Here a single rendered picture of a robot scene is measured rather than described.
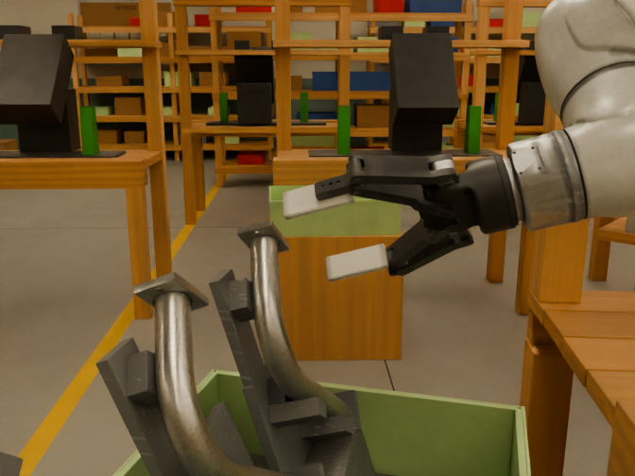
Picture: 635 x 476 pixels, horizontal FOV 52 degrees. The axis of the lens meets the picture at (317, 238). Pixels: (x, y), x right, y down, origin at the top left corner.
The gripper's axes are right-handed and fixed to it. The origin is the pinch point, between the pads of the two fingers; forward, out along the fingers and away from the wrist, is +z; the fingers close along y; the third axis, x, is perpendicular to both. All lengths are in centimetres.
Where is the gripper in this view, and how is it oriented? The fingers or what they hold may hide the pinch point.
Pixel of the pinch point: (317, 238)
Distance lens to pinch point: 68.8
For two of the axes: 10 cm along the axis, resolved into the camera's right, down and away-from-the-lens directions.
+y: -3.2, -4.9, -8.1
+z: -9.4, 2.4, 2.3
